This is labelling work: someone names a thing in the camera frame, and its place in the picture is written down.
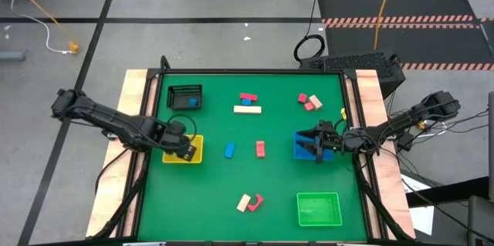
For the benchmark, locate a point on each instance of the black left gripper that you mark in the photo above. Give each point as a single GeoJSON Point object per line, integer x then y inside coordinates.
{"type": "Point", "coordinates": [175, 132]}

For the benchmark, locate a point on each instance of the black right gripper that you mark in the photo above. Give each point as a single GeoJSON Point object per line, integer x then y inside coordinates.
{"type": "Point", "coordinates": [328, 140]}

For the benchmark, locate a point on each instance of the blue plastic basket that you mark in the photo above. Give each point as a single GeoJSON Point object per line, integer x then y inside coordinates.
{"type": "Point", "coordinates": [303, 155]}

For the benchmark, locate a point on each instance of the yellow plastic basket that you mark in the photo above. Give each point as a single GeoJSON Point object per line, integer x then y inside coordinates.
{"type": "Point", "coordinates": [171, 157]}

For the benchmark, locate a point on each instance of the red cube block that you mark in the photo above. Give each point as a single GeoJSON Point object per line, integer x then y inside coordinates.
{"type": "Point", "coordinates": [302, 98]}
{"type": "Point", "coordinates": [309, 106]}

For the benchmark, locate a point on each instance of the short natural wood block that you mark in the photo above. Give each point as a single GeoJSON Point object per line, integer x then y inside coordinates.
{"type": "Point", "coordinates": [243, 203]}
{"type": "Point", "coordinates": [315, 102]}

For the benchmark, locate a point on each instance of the blue rectangular block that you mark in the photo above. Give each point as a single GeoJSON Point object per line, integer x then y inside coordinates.
{"type": "Point", "coordinates": [229, 150]}

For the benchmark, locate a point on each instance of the blue cube block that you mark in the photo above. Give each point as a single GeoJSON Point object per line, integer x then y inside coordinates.
{"type": "Point", "coordinates": [193, 102]}

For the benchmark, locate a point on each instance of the red rectangular block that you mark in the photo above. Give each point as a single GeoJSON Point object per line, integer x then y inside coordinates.
{"type": "Point", "coordinates": [260, 149]}

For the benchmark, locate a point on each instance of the long natural wood block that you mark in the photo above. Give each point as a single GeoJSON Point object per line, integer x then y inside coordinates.
{"type": "Point", "coordinates": [247, 109]}

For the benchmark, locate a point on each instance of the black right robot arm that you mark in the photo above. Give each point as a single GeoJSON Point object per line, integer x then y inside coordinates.
{"type": "Point", "coordinates": [405, 120]}

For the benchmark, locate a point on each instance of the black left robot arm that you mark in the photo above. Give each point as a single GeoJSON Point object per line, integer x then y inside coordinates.
{"type": "Point", "coordinates": [112, 120]}

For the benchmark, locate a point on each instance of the small yellow block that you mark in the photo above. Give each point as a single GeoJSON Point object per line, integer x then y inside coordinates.
{"type": "Point", "coordinates": [343, 113]}

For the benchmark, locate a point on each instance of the black plastic basket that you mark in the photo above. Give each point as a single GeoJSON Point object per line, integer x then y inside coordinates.
{"type": "Point", "coordinates": [177, 104]}

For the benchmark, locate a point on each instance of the green table mat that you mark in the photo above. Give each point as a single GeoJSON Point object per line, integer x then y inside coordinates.
{"type": "Point", "coordinates": [216, 184]}

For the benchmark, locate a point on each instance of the green plastic basket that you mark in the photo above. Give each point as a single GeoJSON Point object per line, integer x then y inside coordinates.
{"type": "Point", "coordinates": [319, 209]}

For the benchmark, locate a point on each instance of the small blue block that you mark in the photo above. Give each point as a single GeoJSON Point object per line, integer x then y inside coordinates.
{"type": "Point", "coordinates": [246, 102]}

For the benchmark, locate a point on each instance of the long red block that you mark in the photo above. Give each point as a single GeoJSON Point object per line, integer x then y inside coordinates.
{"type": "Point", "coordinates": [249, 96]}

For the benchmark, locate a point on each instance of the red arch block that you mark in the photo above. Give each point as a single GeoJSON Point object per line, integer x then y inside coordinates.
{"type": "Point", "coordinates": [259, 201]}

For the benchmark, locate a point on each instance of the black perforated computer case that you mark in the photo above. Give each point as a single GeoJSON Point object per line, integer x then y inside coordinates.
{"type": "Point", "coordinates": [355, 63]}

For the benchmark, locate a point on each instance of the black power adapter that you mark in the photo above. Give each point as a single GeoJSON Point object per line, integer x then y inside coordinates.
{"type": "Point", "coordinates": [405, 141]}

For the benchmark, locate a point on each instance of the orange connector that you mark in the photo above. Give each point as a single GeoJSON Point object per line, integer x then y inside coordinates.
{"type": "Point", "coordinates": [422, 125]}

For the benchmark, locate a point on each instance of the white paper sheet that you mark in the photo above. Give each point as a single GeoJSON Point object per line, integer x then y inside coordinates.
{"type": "Point", "coordinates": [422, 219]}

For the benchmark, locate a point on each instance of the black floor mat striped edge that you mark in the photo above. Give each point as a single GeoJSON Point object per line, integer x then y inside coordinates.
{"type": "Point", "coordinates": [393, 3]}
{"type": "Point", "coordinates": [405, 41]}

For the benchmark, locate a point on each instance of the black beam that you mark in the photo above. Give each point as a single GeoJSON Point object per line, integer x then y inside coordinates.
{"type": "Point", "coordinates": [447, 192]}

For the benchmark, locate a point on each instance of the dark grey box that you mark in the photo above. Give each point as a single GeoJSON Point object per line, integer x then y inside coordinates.
{"type": "Point", "coordinates": [480, 219]}

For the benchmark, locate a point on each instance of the grey flat object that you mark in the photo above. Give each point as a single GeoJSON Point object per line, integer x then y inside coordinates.
{"type": "Point", "coordinates": [11, 56]}

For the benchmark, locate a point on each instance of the black aluminium table frame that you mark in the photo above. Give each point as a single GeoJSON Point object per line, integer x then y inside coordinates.
{"type": "Point", "coordinates": [251, 71]}

